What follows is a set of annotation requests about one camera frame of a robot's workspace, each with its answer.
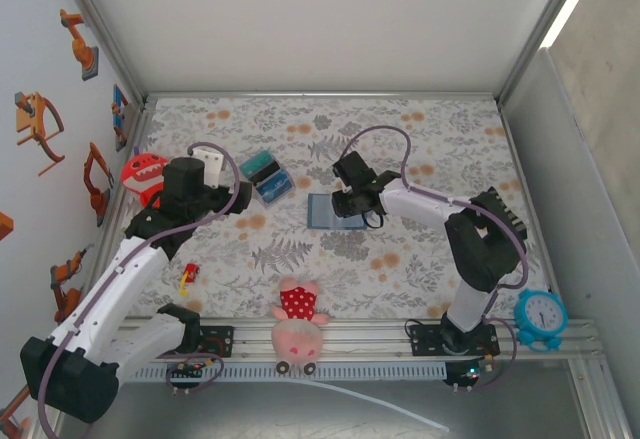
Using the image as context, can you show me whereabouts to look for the red shark plush toy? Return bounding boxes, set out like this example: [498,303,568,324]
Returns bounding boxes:
[120,152,169,210]

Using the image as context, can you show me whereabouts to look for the pink pig plush toy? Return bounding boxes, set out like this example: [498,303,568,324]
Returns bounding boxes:
[270,278,331,376]

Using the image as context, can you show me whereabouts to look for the blue orange wall sticker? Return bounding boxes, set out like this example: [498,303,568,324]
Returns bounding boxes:
[110,84,131,153]

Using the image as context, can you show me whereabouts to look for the blue open box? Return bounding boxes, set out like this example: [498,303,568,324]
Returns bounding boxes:
[238,151,294,210]

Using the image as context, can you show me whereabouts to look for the aluminium frame post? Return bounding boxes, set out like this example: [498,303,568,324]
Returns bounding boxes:
[497,0,594,105]
[52,0,150,105]

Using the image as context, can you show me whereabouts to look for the black beige striped sock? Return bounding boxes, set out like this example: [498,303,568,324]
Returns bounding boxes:
[487,186,530,240]

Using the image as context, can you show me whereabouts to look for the small red yellow toy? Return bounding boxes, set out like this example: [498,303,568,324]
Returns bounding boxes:
[178,262,201,297]

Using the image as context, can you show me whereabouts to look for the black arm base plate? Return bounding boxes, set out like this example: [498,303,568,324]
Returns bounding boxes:
[409,322,501,358]
[194,325,236,359]

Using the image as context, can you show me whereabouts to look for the teal card stack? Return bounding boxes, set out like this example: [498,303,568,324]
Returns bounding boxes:
[239,152,277,177]

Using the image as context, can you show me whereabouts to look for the orange claw gripper wall sticker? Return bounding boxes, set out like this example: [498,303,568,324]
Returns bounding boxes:
[13,91,66,178]

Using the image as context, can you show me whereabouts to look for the round black circuit board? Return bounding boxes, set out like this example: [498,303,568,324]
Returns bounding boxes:
[167,358,222,396]
[443,358,494,393]

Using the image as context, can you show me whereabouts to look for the white slotted cable duct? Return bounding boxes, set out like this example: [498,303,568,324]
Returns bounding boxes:
[132,362,448,382]

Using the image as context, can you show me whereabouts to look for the thin white tube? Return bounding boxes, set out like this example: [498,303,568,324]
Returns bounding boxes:
[287,377,451,434]

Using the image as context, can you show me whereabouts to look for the white LED light strip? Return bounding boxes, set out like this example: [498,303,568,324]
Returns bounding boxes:
[539,0,609,51]

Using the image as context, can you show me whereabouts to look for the aluminium back rail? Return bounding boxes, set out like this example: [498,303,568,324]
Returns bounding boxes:
[144,90,501,102]

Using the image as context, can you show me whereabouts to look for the floral patterned table mat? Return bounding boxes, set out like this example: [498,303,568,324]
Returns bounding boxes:
[102,96,556,320]

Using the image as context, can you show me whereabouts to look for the black looped gripper cable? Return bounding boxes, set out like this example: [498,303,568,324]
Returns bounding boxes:
[362,208,387,231]

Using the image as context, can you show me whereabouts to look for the wide aluminium front rail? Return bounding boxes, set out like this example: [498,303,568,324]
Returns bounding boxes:
[49,318,606,364]

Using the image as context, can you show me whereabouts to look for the blue alarm clock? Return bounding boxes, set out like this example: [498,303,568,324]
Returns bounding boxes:
[513,288,570,353]

